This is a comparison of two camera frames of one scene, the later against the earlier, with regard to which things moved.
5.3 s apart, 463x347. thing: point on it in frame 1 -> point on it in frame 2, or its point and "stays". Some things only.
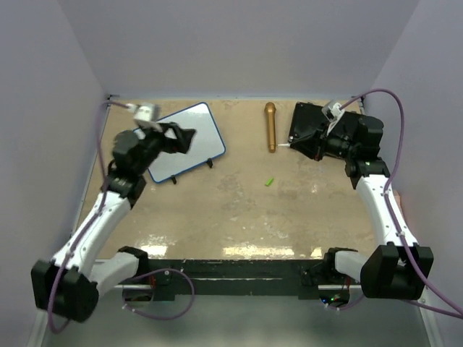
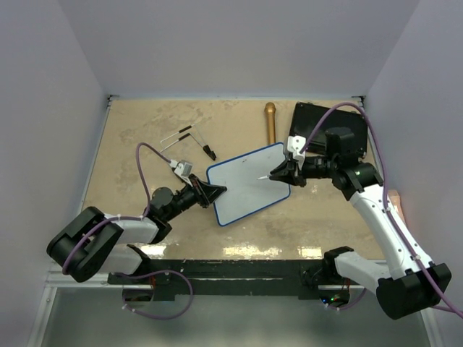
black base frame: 236,277 stays
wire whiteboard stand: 210,165 -> 206,149
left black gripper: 184,137 -> 205,193
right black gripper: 314,144 -> 289,164
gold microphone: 270,108 stays
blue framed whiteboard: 207,143 -> 246,190
